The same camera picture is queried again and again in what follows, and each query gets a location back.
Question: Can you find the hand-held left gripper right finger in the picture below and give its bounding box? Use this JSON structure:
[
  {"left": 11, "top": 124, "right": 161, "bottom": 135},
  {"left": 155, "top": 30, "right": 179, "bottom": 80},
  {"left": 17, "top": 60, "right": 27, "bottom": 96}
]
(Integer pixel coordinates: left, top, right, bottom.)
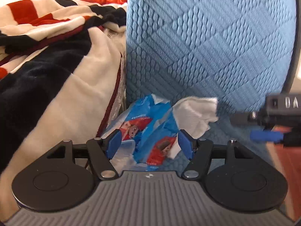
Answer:
[{"left": 178, "top": 129, "right": 250, "bottom": 179}]

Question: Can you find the blue textured chair cushion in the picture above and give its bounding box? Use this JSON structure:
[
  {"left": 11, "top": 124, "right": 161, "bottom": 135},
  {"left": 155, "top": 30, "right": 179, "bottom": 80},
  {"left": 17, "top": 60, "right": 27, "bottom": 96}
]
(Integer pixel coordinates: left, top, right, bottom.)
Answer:
[{"left": 125, "top": 0, "right": 298, "bottom": 173}]

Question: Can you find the pink cardboard box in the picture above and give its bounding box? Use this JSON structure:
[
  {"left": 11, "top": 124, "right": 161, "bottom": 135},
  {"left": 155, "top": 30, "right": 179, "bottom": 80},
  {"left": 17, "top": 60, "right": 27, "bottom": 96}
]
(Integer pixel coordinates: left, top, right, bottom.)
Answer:
[{"left": 267, "top": 144, "right": 301, "bottom": 217}]

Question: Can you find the blue plastic snack bag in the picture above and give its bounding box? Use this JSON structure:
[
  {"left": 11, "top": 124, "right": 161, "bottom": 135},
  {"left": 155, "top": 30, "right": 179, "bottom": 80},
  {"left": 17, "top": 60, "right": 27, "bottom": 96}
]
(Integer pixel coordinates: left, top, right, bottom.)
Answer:
[{"left": 100, "top": 94, "right": 180, "bottom": 171}]

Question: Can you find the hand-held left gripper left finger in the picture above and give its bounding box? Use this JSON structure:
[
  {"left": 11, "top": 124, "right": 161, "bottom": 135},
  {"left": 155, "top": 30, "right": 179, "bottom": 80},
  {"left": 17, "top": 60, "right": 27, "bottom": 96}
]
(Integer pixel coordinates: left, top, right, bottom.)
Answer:
[{"left": 46, "top": 129, "right": 123, "bottom": 180}]

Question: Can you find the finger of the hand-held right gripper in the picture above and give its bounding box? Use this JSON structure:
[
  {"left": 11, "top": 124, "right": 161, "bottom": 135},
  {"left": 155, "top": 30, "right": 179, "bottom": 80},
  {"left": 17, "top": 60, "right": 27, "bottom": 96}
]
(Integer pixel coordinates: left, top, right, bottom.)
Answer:
[
  {"left": 232, "top": 111, "right": 267, "bottom": 126},
  {"left": 250, "top": 129, "right": 286, "bottom": 144}
]

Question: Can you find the red black white striped blanket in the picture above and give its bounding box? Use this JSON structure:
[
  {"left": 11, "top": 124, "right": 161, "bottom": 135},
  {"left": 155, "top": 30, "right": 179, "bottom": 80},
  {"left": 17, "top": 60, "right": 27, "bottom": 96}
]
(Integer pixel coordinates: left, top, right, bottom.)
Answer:
[{"left": 0, "top": 0, "right": 128, "bottom": 213}]

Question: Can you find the white tissue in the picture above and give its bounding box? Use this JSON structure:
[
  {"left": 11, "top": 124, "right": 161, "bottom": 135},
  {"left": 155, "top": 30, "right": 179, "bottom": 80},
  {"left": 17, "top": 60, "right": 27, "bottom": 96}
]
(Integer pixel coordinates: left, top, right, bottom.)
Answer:
[{"left": 168, "top": 96, "right": 219, "bottom": 159}]

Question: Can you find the floral bedsheet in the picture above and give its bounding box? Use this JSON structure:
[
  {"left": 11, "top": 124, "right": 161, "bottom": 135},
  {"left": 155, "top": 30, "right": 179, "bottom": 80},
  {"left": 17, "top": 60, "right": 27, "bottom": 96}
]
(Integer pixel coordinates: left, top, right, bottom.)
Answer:
[{"left": 103, "top": 26, "right": 128, "bottom": 128}]

